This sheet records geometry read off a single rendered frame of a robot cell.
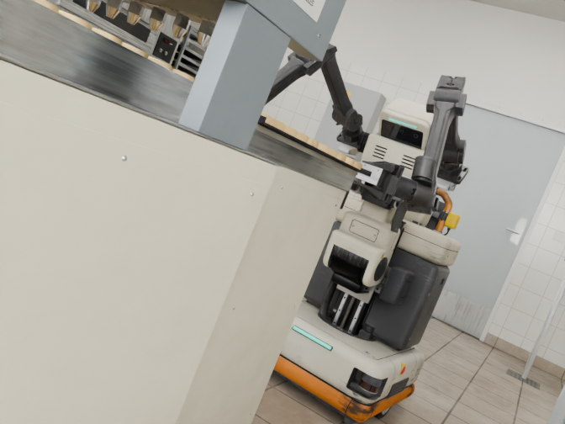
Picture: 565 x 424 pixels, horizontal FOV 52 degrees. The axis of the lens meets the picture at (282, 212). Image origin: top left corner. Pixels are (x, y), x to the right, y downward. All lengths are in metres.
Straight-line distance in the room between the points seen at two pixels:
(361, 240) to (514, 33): 4.13
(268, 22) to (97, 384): 0.55
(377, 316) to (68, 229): 2.02
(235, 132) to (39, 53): 0.27
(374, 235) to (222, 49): 1.62
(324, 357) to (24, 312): 1.73
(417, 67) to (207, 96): 5.46
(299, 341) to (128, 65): 1.68
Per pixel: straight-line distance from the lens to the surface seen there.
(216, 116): 0.81
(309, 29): 0.93
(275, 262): 1.47
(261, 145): 1.26
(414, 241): 2.54
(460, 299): 5.84
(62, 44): 0.81
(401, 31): 6.37
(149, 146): 0.74
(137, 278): 0.81
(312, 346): 2.35
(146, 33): 5.49
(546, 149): 5.89
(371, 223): 2.33
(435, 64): 6.18
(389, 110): 2.33
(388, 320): 2.57
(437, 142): 1.73
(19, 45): 0.78
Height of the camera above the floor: 0.85
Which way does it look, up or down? 5 degrees down
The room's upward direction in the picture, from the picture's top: 22 degrees clockwise
